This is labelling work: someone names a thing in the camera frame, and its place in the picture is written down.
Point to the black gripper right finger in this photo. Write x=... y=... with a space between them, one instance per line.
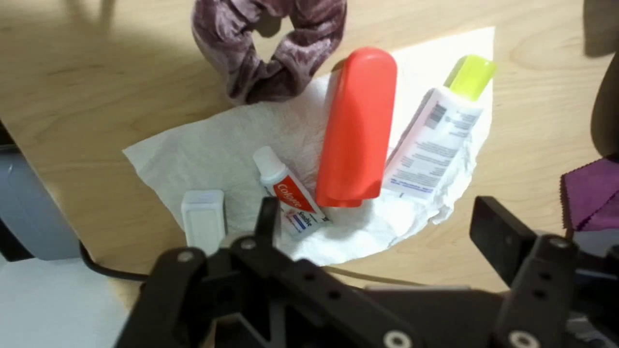
x=504 y=233

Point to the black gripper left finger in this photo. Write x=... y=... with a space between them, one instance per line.
x=268 y=224

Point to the black bag with crest logo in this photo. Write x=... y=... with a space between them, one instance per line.
x=611 y=117

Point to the purple cloth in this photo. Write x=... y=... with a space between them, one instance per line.
x=593 y=195

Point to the small toothpaste tube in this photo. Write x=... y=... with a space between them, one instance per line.
x=284 y=187

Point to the purple velvet scrunchie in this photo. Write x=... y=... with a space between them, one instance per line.
x=226 y=52

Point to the orange plastic case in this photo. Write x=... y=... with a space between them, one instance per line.
x=355 y=129

